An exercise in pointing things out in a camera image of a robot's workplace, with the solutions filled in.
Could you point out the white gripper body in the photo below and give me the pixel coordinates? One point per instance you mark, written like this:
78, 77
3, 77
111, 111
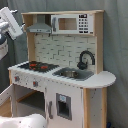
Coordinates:
8, 23

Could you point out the white microwave door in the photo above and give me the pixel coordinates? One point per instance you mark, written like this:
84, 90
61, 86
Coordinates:
64, 24

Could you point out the white oven door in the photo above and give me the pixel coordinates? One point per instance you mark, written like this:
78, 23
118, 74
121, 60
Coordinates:
8, 93

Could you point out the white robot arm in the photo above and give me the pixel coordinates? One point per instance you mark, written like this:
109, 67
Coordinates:
31, 121

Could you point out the wooden toy kitchen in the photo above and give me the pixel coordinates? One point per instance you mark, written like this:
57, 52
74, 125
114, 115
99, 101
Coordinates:
64, 50

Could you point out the grey range hood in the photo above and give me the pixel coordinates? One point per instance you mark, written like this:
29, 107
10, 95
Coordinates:
42, 24

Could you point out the black stove top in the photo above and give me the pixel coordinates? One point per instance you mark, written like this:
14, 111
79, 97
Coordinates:
38, 66

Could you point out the left red stove knob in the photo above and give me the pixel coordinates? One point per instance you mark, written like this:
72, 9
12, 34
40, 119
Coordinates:
16, 78

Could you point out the red stove knob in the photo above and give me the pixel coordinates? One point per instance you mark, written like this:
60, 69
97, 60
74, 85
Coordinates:
35, 84
16, 78

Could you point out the right red stove knob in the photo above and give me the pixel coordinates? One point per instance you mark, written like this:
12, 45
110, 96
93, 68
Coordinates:
35, 84

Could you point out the black toy faucet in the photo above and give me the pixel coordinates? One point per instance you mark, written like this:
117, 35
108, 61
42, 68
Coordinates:
83, 62

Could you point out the grey toy sink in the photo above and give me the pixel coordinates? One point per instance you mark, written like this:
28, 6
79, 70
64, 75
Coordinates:
74, 74

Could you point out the white cabinet door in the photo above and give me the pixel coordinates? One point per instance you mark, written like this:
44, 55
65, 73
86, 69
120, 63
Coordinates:
65, 107

